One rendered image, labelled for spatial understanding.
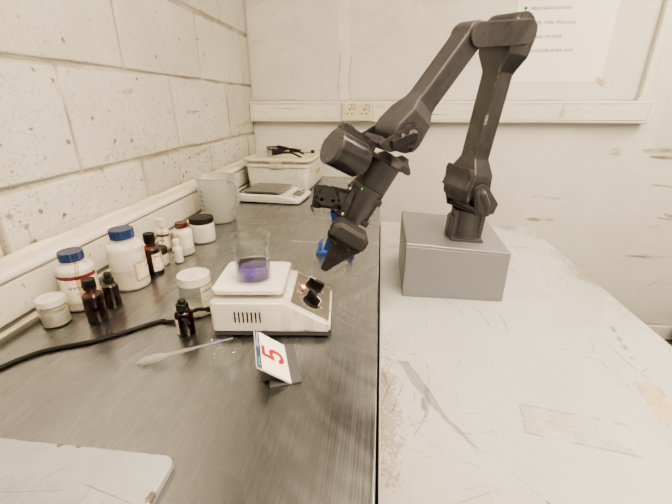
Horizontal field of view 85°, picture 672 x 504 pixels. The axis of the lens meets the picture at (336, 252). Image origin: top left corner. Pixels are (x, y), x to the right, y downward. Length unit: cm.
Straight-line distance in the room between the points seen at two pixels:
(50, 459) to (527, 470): 52
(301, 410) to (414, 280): 37
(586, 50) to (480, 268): 158
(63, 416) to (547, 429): 61
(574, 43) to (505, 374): 178
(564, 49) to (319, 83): 113
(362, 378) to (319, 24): 175
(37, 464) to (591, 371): 72
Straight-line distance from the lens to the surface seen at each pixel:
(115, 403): 61
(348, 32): 203
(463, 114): 199
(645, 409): 66
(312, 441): 49
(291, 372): 57
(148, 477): 49
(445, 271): 76
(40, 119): 97
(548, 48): 215
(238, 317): 64
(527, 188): 219
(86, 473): 52
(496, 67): 74
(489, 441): 52
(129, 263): 87
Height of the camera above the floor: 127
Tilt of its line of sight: 22 degrees down
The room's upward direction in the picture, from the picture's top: straight up
